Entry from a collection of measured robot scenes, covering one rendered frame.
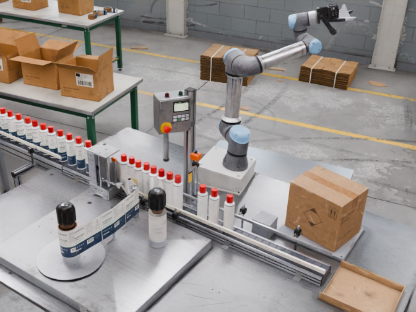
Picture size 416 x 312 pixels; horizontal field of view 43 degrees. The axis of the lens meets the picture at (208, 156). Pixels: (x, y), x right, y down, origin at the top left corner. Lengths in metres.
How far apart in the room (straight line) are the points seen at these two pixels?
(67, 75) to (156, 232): 2.16
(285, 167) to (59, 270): 1.55
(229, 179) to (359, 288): 0.94
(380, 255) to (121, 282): 1.25
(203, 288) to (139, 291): 0.29
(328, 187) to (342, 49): 5.43
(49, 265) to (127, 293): 0.40
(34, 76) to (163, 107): 2.24
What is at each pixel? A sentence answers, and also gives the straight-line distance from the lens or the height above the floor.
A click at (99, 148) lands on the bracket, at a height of 1.14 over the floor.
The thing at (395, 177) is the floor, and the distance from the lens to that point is 5.14.
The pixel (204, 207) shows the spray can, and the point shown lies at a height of 0.97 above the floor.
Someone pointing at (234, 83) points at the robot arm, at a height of 1.41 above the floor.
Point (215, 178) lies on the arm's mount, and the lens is 3.02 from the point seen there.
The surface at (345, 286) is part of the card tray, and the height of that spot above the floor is 0.83.
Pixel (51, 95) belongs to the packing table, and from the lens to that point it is 4.48.
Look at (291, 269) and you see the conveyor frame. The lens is 2.52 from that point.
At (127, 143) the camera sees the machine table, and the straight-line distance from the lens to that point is 3.55.
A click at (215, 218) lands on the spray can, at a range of 2.66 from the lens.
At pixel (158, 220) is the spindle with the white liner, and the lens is 2.45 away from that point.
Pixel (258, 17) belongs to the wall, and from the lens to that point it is 8.14.
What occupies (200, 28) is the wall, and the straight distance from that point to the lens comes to 8.53.
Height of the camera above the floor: 2.50
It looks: 29 degrees down
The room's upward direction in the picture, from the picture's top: 2 degrees clockwise
